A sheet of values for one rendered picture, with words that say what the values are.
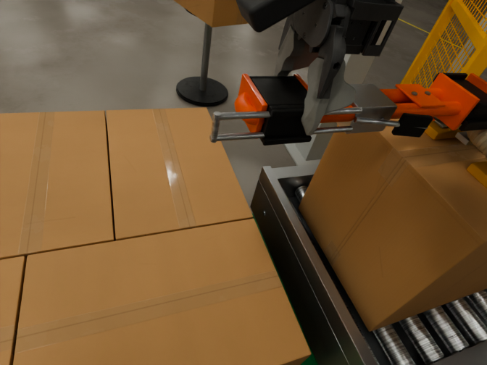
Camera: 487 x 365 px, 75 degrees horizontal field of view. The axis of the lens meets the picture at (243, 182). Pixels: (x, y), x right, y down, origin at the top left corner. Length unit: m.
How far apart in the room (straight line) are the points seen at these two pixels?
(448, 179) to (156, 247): 0.69
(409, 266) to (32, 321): 0.79
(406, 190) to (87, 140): 0.98
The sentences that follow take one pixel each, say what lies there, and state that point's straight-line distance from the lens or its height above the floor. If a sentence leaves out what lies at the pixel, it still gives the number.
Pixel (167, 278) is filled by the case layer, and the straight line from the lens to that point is 0.84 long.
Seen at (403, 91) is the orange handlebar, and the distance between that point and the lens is 0.56.
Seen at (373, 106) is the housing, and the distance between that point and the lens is 0.47.
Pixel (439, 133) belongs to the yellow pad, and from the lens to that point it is 0.80.
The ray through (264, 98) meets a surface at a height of 1.10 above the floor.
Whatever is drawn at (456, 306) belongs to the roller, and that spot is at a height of 0.54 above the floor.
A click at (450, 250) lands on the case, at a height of 0.89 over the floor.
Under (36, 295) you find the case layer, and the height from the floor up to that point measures 0.54.
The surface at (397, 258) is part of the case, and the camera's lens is 0.75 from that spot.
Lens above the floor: 1.29
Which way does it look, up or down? 45 degrees down
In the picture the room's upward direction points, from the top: 14 degrees clockwise
